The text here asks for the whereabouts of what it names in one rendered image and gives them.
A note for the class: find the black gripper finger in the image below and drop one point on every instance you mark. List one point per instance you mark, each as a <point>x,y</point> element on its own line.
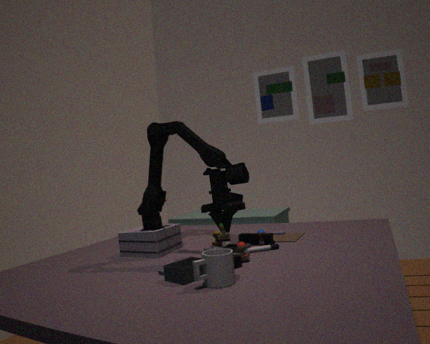
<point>226,219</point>
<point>216,218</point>

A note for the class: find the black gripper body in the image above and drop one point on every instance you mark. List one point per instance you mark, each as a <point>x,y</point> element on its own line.
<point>220,202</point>

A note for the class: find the grey mug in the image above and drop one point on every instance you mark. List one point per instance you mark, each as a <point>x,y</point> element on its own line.
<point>218,267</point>

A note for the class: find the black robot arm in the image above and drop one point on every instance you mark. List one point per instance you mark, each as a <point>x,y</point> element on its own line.
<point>154,197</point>

